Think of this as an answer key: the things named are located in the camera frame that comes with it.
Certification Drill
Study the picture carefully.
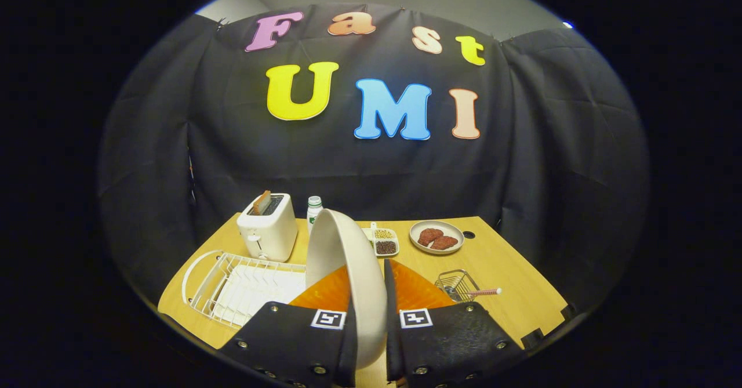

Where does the white divided condiment dish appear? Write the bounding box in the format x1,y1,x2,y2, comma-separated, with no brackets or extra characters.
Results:
362,222,400,258

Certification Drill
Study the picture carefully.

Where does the white wire dish rack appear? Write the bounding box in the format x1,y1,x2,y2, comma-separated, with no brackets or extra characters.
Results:
181,250,308,329

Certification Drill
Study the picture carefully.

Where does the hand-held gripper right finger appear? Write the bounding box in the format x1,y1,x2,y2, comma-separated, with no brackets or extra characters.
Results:
384,259,527,388

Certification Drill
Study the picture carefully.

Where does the beige plate with meat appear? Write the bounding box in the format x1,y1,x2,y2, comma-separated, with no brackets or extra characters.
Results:
409,220,465,255

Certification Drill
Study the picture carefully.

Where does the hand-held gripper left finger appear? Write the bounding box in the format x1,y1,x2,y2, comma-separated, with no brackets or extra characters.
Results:
217,265,359,388

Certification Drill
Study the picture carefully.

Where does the white toaster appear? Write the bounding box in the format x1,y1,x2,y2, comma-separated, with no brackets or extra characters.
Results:
237,193,299,263

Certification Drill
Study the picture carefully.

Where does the beige round plate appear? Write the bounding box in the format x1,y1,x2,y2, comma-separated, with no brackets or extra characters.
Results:
305,209,388,370

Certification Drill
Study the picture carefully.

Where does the green label plastic bottle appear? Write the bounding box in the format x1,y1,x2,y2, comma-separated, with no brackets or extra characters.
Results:
307,196,324,235

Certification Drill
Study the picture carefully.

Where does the metal wire basket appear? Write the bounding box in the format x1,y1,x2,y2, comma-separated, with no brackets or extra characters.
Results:
435,269,481,303

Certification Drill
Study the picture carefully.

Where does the pink striped handle spoon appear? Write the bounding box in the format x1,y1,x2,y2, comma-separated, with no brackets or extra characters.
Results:
443,287,503,298

